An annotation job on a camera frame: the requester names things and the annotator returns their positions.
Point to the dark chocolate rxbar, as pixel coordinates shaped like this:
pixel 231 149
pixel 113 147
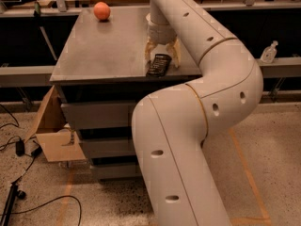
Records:
pixel 159 65

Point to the grey drawer cabinet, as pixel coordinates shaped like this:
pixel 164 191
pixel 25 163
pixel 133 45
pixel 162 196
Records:
pixel 100 75

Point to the black power adapter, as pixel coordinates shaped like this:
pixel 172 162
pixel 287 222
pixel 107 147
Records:
pixel 19 147

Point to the clear sanitizer bottle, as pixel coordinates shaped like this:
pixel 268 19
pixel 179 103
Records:
pixel 269 52

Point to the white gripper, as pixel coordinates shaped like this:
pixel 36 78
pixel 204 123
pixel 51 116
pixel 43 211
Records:
pixel 161 34

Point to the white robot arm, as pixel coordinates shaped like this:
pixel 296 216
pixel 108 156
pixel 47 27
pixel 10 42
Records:
pixel 170 124

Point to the cardboard box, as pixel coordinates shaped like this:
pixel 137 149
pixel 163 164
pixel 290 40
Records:
pixel 56 138

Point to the orange fruit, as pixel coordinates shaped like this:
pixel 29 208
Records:
pixel 101 11

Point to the black stand leg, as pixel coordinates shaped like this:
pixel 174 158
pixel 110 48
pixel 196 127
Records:
pixel 14 193

